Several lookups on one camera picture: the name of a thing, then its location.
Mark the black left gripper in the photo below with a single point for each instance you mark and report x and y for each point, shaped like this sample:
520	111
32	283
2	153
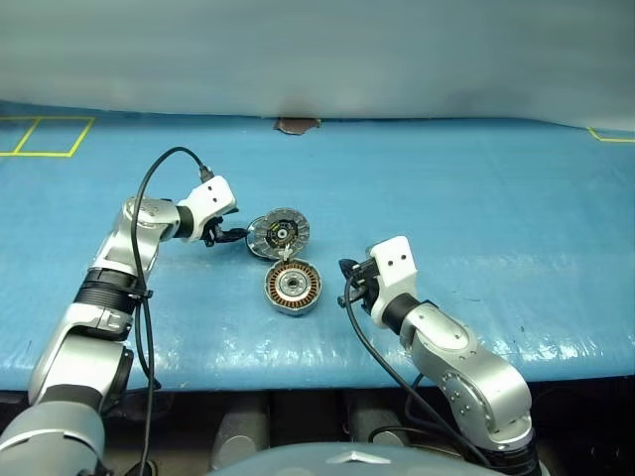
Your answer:
214	230

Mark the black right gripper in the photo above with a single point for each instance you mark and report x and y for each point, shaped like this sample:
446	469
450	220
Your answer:
364	285

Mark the silver spoked rotor cap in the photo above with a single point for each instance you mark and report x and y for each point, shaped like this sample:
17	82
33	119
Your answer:
253	243

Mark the round grey motor end cap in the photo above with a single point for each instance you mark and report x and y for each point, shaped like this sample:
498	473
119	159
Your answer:
283	230

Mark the copper wound stator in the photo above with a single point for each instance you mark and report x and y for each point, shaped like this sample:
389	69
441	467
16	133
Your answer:
292	287

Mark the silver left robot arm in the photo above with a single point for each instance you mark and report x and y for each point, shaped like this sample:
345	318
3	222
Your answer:
114	248

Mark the brown torn patch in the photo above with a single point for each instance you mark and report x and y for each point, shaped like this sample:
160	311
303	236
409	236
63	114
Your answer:
295	126

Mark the grey rounded cylinder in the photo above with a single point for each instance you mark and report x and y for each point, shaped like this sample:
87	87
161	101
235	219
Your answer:
377	421
240	431

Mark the blue plastic table cover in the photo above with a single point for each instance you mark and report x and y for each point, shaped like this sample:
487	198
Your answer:
496	198

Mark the grey robot torso with emblem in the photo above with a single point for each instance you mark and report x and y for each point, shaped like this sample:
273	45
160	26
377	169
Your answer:
322	461

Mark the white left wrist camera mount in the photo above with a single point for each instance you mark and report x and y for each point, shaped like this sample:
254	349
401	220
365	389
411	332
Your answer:
213	196

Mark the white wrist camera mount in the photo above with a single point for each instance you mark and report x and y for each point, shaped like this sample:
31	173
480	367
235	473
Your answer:
213	196
394	263

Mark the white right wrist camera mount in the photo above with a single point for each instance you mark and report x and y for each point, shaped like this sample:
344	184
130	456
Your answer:
394	263

